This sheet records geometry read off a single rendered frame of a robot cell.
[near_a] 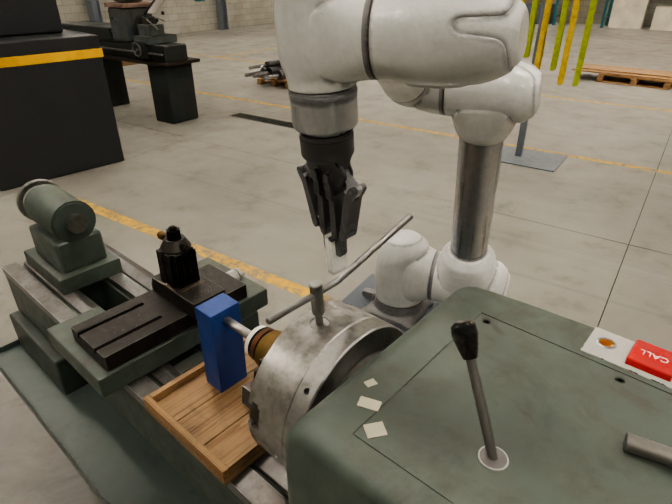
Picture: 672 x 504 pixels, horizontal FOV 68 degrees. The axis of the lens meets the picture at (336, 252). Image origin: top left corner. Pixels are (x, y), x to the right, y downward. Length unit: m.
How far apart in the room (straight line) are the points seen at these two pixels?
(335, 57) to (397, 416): 0.45
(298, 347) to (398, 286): 0.72
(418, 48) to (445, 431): 0.46
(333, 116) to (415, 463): 0.43
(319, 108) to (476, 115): 0.54
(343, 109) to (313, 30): 0.10
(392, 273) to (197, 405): 0.66
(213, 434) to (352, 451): 0.58
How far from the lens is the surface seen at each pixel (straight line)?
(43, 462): 2.54
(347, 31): 0.61
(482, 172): 1.24
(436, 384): 0.75
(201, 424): 1.22
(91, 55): 5.63
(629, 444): 0.73
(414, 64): 0.59
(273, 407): 0.86
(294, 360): 0.84
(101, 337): 1.39
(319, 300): 0.83
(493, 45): 0.58
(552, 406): 0.76
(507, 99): 1.11
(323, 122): 0.65
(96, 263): 1.84
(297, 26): 0.63
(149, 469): 1.63
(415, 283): 1.50
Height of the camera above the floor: 1.76
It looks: 29 degrees down
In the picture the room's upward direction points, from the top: straight up
